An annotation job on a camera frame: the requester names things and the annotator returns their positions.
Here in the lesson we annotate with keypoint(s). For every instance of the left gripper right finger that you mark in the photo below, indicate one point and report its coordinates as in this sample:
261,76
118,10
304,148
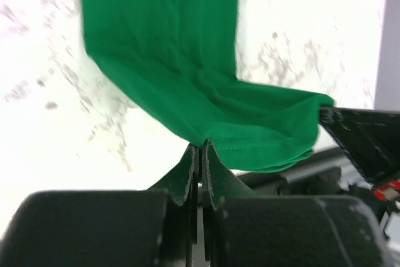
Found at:
218,181

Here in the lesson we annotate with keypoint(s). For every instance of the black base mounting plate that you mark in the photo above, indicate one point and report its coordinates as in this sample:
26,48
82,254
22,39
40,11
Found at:
321,162

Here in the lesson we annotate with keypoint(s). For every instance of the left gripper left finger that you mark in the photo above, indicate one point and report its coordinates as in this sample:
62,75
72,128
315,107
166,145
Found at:
178,182

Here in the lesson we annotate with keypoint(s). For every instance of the green t shirt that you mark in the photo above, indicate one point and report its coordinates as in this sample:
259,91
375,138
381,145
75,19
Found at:
176,60

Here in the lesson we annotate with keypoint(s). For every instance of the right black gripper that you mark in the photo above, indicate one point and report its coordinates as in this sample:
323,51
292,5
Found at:
370,140

